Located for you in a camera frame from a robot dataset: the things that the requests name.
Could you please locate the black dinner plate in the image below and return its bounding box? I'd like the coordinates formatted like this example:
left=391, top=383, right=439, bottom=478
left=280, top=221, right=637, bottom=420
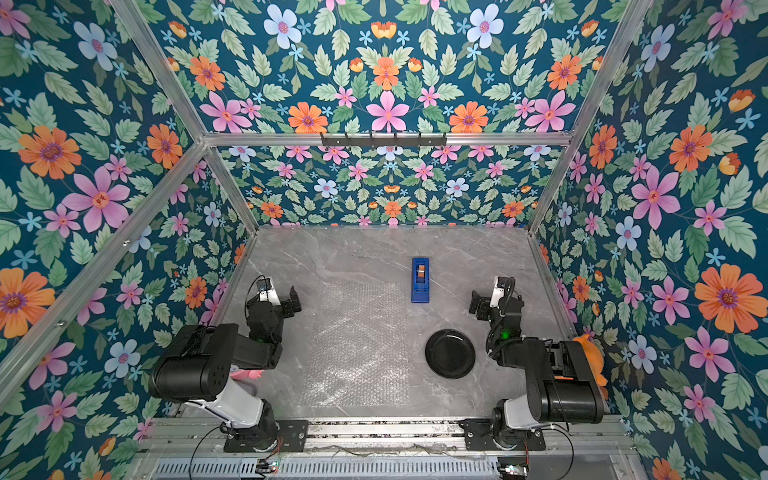
left=425, top=329, right=476, bottom=379

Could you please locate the clear bubble wrap sheet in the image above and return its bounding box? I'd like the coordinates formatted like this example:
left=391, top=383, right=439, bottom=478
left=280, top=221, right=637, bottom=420
left=299, top=282, right=411, bottom=413

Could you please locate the blue tape dispenser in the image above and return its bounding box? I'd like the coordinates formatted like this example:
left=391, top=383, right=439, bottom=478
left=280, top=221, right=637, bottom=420
left=411, top=257, right=430, bottom=304

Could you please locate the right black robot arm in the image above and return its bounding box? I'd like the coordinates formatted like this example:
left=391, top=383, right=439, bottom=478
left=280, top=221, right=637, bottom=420
left=469, top=276, right=605, bottom=449

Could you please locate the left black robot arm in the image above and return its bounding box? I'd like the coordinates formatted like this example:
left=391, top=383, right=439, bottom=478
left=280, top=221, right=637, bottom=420
left=149, top=277, right=302, bottom=452

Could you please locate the pink round object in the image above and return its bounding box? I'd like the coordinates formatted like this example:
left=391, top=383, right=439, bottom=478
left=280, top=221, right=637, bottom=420
left=230, top=369, right=263, bottom=381

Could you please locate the orange plush toy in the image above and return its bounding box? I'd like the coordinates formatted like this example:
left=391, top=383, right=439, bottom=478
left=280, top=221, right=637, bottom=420
left=574, top=334, right=608, bottom=400

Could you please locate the white ventilation grille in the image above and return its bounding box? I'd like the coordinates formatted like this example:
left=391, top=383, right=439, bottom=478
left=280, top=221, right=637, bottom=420
left=151, top=457, right=500, bottom=479

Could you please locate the black hook rack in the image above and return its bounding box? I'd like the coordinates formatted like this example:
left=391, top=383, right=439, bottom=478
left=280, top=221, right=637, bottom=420
left=320, top=133, right=448, bottom=148

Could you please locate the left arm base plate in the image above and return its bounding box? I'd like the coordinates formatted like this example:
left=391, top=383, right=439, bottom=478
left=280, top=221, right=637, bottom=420
left=224, top=420, right=309, bottom=453

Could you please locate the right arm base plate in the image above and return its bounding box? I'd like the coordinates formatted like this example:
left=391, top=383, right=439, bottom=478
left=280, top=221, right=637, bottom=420
left=458, top=418, right=546, bottom=452

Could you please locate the aluminium mounting rail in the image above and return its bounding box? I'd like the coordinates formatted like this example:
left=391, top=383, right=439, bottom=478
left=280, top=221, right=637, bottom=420
left=138, top=415, right=637, bottom=456

